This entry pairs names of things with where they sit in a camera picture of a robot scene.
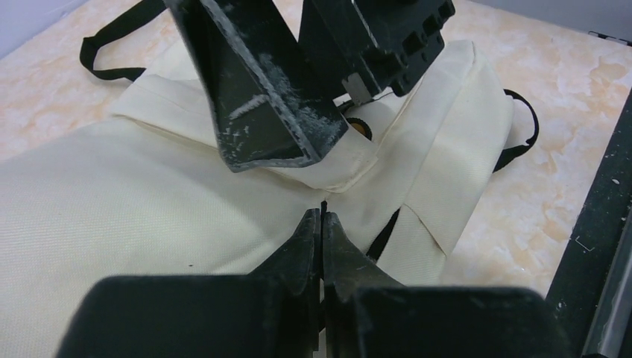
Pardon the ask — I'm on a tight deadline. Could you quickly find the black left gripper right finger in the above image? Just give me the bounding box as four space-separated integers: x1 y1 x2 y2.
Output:
322 213 572 357

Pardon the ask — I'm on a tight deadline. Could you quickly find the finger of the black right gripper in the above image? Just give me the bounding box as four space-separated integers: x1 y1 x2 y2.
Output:
166 1 349 172

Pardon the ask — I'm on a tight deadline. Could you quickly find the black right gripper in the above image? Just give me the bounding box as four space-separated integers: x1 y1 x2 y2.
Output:
299 0 455 99

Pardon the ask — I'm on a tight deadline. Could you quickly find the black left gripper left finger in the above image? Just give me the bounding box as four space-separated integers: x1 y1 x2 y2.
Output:
57 209 321 357

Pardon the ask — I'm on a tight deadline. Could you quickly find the cream canvas backpack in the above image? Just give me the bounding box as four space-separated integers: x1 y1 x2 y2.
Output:
0 0 540 358

